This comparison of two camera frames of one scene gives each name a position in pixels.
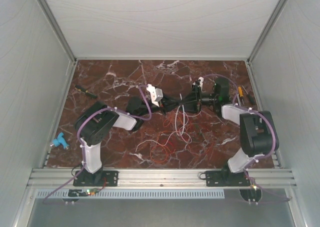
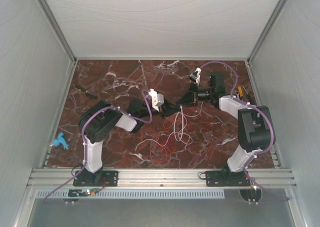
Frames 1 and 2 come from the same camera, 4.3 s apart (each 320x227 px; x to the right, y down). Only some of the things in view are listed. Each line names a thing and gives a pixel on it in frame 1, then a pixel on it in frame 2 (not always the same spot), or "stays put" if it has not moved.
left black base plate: (100, 178) stays put
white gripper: (201, 81) -> (195, 76)
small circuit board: (91, 191) stays put
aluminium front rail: (163, 177) stays put
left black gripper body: (161, 108) -> (162, 116)
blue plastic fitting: (60, 140) stays put
